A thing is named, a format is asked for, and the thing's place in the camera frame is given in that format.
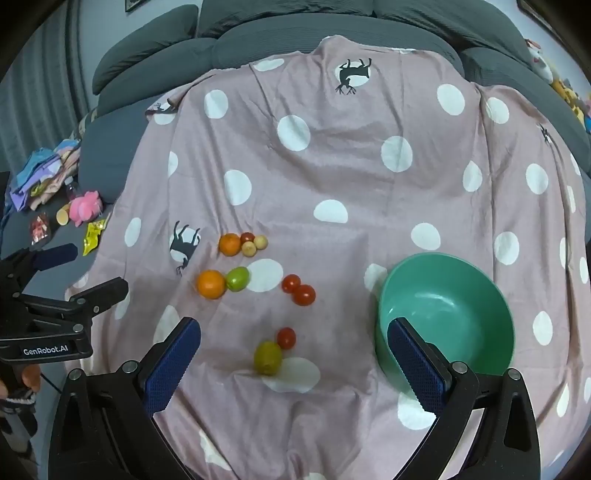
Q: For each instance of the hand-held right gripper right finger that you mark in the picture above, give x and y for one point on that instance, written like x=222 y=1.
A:
x=415 y=369

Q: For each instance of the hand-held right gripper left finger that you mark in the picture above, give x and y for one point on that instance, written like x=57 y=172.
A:
x=173 y=364

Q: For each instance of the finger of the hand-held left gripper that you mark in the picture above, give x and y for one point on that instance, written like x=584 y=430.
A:
x=101 y=290
x=57 y=255

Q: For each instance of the green plastic bowl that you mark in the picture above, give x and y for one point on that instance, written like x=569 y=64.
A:
x=443 y=300

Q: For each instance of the large orange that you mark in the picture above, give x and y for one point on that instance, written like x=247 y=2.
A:
x=211 y=284

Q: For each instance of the green tomato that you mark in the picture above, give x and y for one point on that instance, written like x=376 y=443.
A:
x=237 y=278

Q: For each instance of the small orange mandarin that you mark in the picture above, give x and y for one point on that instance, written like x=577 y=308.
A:
x=229 y=244

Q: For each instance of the small dark red tomato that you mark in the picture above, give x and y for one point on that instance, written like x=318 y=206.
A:
x=247 y=237

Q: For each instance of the person's left forearm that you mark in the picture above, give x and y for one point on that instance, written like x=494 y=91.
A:
x=18 y=424

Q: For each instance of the person's left hand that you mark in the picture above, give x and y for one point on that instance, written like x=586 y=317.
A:
x=27 y=376

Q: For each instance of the red snack packet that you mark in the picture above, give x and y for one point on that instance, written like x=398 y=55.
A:
x=39 y=228

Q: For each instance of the yellow cup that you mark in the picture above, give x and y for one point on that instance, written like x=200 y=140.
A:
x=63 y=216

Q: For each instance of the yellow snack packet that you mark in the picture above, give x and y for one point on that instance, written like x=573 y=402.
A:
x=93 y=236

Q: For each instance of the pink plush toy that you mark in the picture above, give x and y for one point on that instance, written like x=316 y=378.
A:
x=85 y=207

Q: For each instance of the pile of pastel clothes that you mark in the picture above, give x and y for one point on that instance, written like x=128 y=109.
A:
x=41 y=170

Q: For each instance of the small yellow round fruit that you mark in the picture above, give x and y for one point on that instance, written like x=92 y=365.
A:
x=261 y=242
x=249 y=249

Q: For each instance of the grey curtain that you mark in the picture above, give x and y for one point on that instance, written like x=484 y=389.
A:
x=41 y=92

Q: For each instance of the pink polka dot blanket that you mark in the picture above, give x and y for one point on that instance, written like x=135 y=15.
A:
x=323 y=175

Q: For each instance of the yellow plush toy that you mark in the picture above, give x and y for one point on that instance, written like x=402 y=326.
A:
x=570 y=94

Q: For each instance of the grey sofa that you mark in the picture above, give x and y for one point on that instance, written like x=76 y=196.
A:
x=286 y=18

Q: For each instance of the white plush toy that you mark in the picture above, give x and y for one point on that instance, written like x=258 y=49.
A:
x=538 y=57

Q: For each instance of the framed wall picture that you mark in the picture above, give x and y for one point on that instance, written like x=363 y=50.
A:
x=135 y=3

